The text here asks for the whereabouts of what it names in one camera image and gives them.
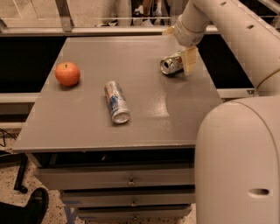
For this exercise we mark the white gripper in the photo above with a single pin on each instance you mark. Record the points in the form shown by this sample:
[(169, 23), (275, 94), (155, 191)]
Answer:
[(183, 35)]

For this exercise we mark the green white 7up can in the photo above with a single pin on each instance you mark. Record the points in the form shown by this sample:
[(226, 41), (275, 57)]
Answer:
[(171, 64)]

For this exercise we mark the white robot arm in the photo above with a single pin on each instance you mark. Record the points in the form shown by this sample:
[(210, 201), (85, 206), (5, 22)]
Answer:
[(237, 152)]

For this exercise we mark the silver blue energy drink can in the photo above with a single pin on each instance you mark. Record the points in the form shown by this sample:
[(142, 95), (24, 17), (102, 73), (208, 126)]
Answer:
[(116, 102)]

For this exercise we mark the grey drawer cabinet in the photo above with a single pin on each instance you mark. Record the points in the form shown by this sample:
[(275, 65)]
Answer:
[(119, 144)]

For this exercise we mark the red orange apple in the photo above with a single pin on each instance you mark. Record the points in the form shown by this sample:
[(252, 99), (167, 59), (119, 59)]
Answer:
[(67, 74)]

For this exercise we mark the bottom grey drawer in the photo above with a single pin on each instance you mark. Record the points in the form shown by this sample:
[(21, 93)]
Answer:
[(133, 213)]

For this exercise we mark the grey drawer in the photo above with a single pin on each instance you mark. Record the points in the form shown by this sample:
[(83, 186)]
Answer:
[(85, 178), (133, 197), (133, 213)]

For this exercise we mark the top grey drawer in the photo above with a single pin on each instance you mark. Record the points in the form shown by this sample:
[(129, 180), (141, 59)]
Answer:
[(85, 178)]

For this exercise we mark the middle grey drawer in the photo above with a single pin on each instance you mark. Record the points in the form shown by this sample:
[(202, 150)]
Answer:
[(133, 197)]

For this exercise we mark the black chair base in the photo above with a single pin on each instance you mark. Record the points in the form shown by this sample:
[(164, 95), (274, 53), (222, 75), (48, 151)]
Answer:
[(7, 159)]

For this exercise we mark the black shoe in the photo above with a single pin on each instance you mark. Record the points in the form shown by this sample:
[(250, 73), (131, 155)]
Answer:
[(32, 213)]

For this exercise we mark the metal railing frame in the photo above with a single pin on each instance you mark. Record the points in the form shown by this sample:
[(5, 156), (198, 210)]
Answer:
[(43, 17)]

